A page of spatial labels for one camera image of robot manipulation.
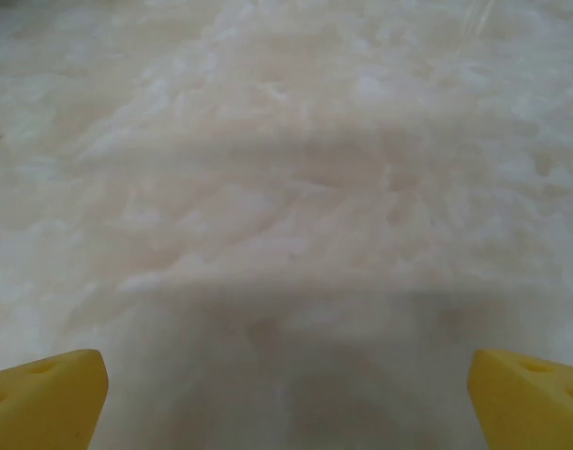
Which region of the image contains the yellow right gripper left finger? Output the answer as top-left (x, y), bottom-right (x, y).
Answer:
top-left (0, 348), bottom-right (111, 450)

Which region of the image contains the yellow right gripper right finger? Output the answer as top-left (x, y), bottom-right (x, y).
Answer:
top-left (468, 347), bottom-right (573, 450)

